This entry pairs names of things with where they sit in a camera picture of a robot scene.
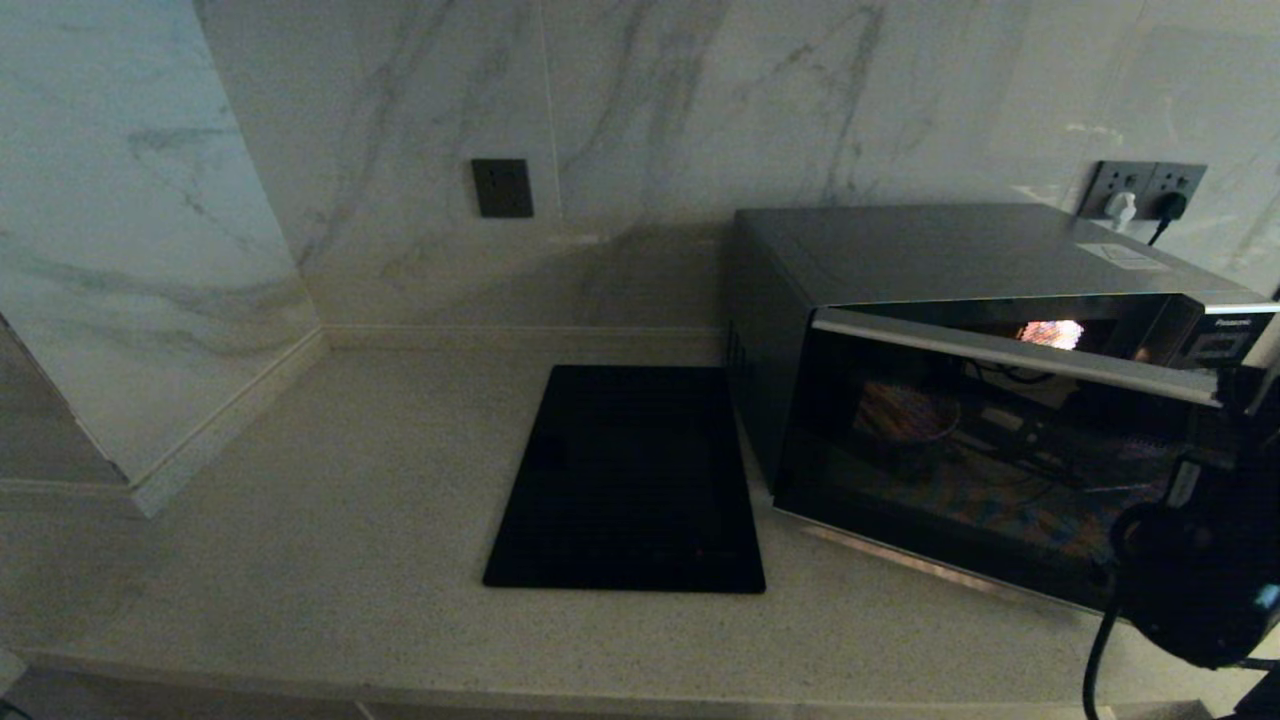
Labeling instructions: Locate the silver black microwave oven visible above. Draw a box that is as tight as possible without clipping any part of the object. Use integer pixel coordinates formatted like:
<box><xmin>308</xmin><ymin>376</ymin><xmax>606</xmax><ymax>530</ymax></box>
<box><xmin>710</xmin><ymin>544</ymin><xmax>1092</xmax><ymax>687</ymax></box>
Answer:
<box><xmin>725</xmin><ymin>204</ymin><xmax>1280</xmax><ymax>481</ymax></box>

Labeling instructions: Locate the black glass induction cooktop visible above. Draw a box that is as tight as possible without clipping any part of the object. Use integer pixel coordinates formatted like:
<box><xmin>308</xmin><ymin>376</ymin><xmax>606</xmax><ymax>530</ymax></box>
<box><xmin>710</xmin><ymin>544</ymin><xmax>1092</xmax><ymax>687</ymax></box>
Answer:
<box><xmin>483</xmin><ymin>365</ymin><xmax>767</xmax><ymax>594</ymax></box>

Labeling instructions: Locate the grey double wall socket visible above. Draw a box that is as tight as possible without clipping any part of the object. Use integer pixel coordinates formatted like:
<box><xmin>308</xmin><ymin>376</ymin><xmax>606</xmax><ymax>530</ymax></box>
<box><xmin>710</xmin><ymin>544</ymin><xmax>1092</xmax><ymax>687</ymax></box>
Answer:
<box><xmin>1078</xmin><ymin>160</ymin><xmax>1208</xmax><ymax>223</ymax></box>

